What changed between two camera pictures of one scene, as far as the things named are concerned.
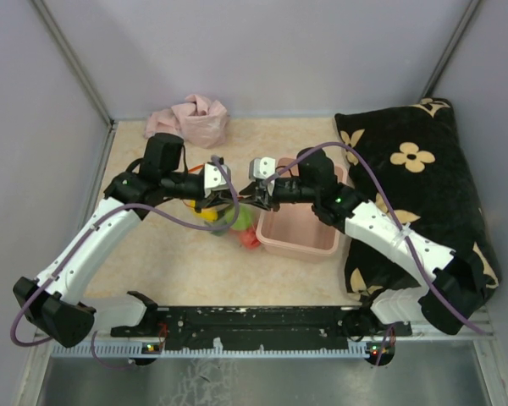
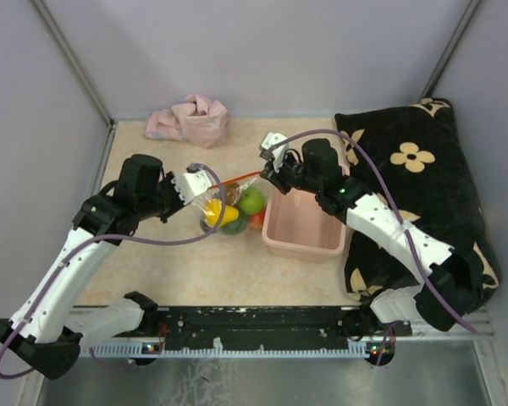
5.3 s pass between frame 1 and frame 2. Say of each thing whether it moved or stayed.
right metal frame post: stayed
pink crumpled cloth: stayed
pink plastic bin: stayed
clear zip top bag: moved
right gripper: moved
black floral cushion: stayed
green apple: moved
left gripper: moved
